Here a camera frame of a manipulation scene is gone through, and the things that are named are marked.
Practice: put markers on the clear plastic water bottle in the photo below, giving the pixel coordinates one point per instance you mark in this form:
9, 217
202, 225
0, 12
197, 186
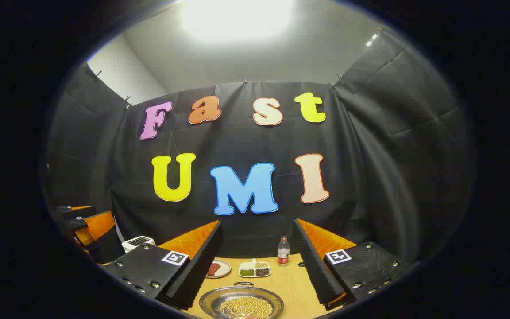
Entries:
283, 254

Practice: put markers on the black backdrop cloth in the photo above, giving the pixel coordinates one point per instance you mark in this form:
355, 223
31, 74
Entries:
370, 155

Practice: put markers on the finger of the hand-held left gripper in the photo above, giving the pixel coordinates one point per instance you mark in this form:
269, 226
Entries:
101, 225
63, 208

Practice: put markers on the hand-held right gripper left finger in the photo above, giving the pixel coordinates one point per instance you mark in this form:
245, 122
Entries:
184, 279

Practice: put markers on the pile of pale yellow beans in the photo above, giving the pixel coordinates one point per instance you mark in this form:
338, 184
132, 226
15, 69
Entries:
261, 265

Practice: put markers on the raw meat slice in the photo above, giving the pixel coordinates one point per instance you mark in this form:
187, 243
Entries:
214, 269

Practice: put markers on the white divided tray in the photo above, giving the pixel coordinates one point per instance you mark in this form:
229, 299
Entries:
247, 266

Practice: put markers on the pile of green mung beans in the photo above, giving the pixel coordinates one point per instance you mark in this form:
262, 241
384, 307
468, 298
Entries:
247, 273

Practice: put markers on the pile of dark red beans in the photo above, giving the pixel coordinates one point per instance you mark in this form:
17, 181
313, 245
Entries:
262, 272

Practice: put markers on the pile of soybeans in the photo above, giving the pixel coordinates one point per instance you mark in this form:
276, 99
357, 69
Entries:
246, 305

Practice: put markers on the round white plate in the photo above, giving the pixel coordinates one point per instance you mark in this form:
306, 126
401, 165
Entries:
225, 268

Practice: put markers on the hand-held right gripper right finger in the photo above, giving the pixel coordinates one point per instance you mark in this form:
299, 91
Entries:
326, 274

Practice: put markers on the ceiling light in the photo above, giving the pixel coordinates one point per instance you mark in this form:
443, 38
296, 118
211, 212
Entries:
237, 17

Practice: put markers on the stainless steel pot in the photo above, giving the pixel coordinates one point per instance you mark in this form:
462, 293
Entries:
213, 303

